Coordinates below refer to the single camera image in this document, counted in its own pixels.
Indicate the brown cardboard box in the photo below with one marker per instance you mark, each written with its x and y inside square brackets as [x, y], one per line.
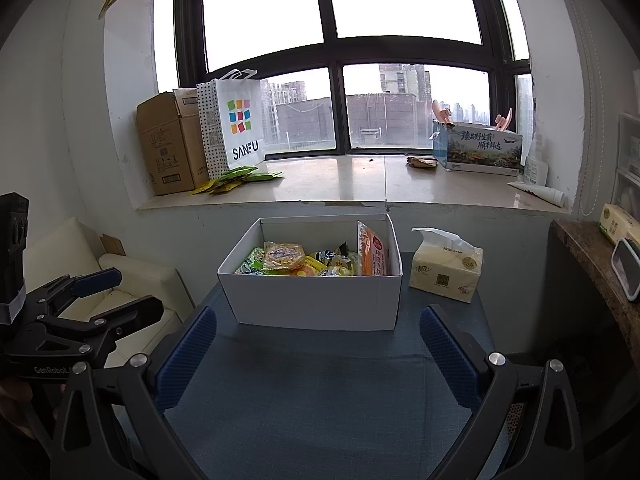
[162, 150]
[197, 135]

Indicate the stone counter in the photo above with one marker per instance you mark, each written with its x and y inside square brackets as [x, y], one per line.
[585, 255]

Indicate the woven chair seat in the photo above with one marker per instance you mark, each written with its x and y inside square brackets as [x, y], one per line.
[516, 417]

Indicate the small cardboard piece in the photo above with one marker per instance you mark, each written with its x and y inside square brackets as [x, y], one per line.
[112, 245]

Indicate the white rounded device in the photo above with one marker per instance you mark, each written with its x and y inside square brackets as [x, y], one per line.
[625, 267]

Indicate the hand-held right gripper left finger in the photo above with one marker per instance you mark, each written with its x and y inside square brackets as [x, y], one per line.
[187, 350]

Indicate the person's left hand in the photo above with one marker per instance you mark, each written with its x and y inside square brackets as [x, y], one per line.
[15, 402]

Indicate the white pouch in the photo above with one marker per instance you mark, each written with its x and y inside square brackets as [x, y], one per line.
[535, 165]

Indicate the clear plastic drawers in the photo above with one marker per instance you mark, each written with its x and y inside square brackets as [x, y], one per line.
[627, 155]

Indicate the pale green tissue box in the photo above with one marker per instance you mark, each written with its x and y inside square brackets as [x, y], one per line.
[617, 225]

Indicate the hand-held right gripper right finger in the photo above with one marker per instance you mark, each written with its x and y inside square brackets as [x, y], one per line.
[450, 355]

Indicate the white tube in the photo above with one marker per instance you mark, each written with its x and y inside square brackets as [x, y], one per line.
[537, 192]

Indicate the stone windowsill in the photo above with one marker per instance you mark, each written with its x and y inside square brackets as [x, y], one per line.
[350, 180]

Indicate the cream sofa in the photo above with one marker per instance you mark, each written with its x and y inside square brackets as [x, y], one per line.
[140, 280]

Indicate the white paper shopping bag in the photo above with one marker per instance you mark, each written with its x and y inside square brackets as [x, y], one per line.
[240, 130]

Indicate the blue table cloth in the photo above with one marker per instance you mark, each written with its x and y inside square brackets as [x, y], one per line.
[320, 385]

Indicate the bunch of green sachets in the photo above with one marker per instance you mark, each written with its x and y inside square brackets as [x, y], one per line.
[235, 177]

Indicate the heap of assorted snack packets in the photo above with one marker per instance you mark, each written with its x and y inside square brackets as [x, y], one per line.
[285, 257]

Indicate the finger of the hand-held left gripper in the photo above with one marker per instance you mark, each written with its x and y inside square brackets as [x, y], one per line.
[127, 316]
[95, 281]

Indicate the white cardboard box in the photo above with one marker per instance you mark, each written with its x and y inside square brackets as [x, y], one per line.
[310, 300]

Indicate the brown crumpled wrapper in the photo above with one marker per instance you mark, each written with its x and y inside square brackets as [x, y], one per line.
[422, 162]

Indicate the pink plastic clip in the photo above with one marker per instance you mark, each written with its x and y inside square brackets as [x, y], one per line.
[505, 117]
[442, 111]

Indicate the yellow tissue pack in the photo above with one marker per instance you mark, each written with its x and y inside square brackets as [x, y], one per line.
[445, 275]

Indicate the black window frame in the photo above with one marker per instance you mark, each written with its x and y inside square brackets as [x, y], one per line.
[330, 50]

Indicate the landscape printed box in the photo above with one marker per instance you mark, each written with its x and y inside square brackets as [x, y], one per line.
[480, 147]

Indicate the white curtain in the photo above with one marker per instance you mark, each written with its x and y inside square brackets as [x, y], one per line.
[582, 85]

